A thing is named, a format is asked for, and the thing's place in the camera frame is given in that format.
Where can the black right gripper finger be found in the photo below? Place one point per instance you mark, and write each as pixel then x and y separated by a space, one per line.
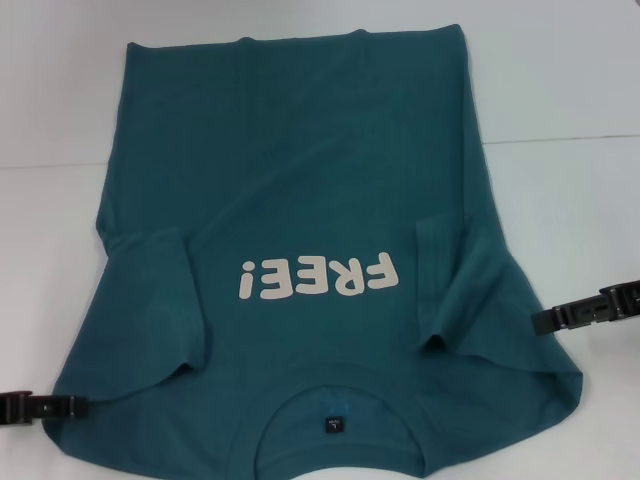
pixel 585 312

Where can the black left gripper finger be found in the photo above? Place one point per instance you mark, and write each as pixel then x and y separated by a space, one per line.
pixel 50 406

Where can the teal t-shirt with FREE print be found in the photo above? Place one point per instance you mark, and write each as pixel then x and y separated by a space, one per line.
pixel 320 150

